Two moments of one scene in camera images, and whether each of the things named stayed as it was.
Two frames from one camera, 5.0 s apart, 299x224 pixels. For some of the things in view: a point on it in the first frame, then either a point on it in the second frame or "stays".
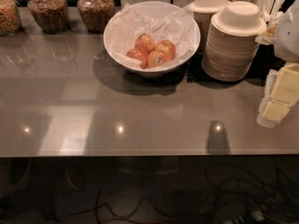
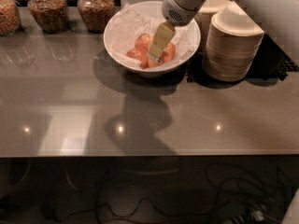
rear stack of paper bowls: [206, 4] stays
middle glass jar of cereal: [49, 9] stays
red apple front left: [139, 55] stays
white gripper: [289, 37] -> [177, 12]
